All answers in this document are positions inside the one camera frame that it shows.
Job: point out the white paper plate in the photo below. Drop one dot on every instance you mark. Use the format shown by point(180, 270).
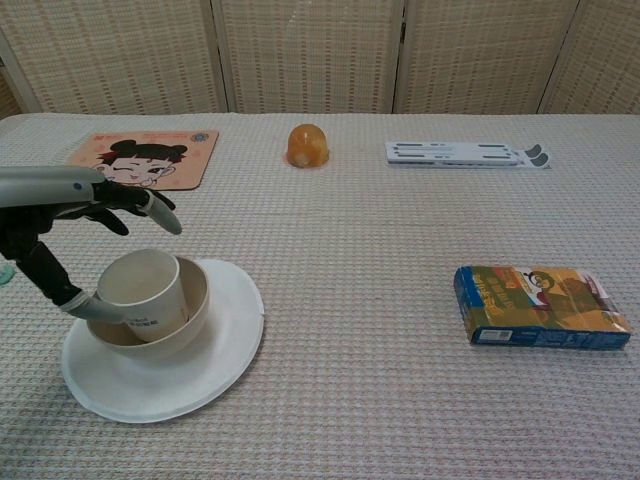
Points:
point(200, 370)

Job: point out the woven folding screen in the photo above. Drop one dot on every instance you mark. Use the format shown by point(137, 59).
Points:
point(310, 55)

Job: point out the pale woven tablecloth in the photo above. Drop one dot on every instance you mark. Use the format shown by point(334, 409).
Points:
point(375, 240)

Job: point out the colourful snack box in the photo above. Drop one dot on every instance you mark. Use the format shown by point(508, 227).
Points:
point(540, 305)

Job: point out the white paper cup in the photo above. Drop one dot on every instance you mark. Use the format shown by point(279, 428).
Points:
point(145, 295)

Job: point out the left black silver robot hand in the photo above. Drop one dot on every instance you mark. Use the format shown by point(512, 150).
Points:
point(40, 192)

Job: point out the orange jelly cup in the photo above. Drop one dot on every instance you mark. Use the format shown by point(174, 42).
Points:
point(306, 145)

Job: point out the beige bowl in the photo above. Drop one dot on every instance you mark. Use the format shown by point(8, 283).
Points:
point(197, 305)

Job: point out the white folded laptop stand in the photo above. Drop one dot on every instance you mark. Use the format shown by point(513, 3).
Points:
point(450, 154)

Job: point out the cartoon girl mouse pad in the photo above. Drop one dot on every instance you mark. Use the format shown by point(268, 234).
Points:
point(165, 155)

